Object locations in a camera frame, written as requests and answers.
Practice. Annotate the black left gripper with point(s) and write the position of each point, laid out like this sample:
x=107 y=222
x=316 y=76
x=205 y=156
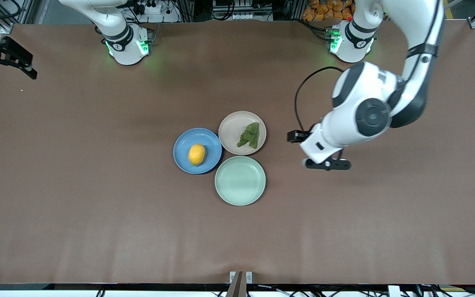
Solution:
x=297 y=136

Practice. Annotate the green lettuce leaf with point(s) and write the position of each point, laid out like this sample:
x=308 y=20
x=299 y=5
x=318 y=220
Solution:
x=250 y=134

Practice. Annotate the yellow lemon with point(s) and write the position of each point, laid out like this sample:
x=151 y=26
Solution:
x=196 y=154

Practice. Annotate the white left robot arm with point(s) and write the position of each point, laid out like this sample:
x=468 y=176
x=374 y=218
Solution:
x=365 y=103

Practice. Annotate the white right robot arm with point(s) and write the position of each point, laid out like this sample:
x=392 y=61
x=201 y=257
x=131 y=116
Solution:
x=124 y=41

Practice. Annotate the beige plate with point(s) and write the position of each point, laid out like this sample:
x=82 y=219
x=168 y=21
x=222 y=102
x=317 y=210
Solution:
x=231 y=132

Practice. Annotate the mint green plate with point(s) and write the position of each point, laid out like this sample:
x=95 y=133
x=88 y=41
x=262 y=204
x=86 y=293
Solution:
x=240 y=180

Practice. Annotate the blue plate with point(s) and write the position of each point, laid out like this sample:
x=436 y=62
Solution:
x=192 y=138

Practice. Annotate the orange snack bags pile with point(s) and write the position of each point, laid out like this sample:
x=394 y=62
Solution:
x=324 y=10

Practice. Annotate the white power strip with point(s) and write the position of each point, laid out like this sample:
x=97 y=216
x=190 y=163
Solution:
x=157 y=10

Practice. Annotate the brown table cover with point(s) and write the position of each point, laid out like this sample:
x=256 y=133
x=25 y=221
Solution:
x=97 y=227

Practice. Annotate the small metal bracket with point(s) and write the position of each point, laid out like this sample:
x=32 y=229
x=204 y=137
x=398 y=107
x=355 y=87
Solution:
x=249 y=277

